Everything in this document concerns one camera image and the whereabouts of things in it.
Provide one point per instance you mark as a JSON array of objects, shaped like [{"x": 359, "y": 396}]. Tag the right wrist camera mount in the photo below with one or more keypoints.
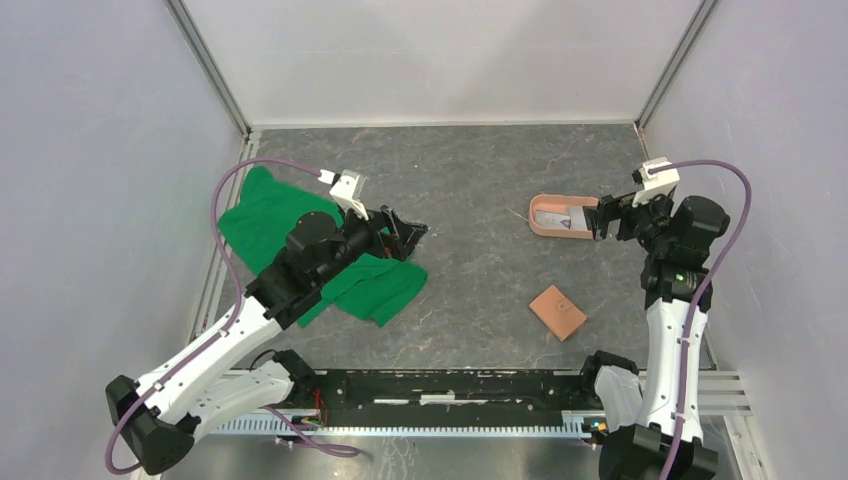
[{"x": 654, "y": 177}]

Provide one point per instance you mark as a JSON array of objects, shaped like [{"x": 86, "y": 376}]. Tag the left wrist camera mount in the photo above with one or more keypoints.
[{"x": 345, "y": 190}]

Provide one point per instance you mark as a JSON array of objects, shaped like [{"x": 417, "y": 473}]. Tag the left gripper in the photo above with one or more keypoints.
[{"x": 400, "y": 248}]

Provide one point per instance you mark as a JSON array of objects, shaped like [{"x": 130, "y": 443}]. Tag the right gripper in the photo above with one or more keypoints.
[{"x": 610, "y": 209}]

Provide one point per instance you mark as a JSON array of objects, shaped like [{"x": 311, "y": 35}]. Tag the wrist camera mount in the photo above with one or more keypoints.
[
  {"x": 345, "y": 190},
  {"x": 654, "y": 177}
]

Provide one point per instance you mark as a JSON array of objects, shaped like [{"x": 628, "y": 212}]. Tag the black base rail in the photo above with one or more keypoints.
[{"x": 443, "y": 398}]

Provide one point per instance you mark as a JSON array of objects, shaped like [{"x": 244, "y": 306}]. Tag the tan leather card holder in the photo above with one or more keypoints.
[{"x": 561, "y": 316}]

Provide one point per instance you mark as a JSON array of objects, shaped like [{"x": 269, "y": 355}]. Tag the green cloth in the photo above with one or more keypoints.
[{"x": 286, "y": 236}]

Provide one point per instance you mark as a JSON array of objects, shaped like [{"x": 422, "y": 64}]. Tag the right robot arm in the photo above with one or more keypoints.
[{"x": 654, "y": 429}]

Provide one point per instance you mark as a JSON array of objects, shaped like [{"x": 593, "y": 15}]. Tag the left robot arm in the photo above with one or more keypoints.
[{"x": 160, "y": 416}]

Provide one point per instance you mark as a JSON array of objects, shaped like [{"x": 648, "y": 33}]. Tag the slotted cable duct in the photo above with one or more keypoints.
[{"x": 568, "y": 427}]

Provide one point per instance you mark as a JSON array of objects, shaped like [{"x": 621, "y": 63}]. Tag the pink oval tray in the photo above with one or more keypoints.
[{"x": 559, "y": 203}]

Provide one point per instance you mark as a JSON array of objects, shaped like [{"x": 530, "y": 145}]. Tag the white card with stripe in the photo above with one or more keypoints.
[{"x": 582, "y": 218}]

